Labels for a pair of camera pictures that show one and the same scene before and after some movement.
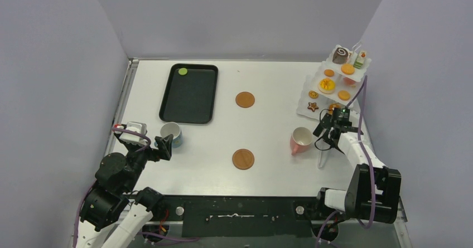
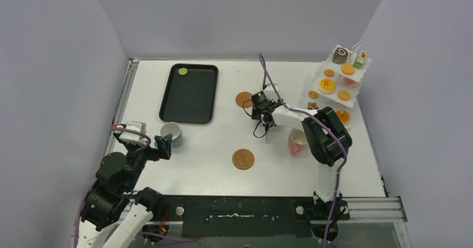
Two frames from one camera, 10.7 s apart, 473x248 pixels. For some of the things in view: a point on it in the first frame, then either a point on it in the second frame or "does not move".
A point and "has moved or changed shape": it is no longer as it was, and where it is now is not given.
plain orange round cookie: x=343 y=95 does not move
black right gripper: x=330 y=130 → x=266 y=117
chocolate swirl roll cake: x=341 y=56 does not move
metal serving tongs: x=322 y=145 has moved or changed shape
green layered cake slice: x=357 y=64 does not move
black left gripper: x=165 y=150 does not move
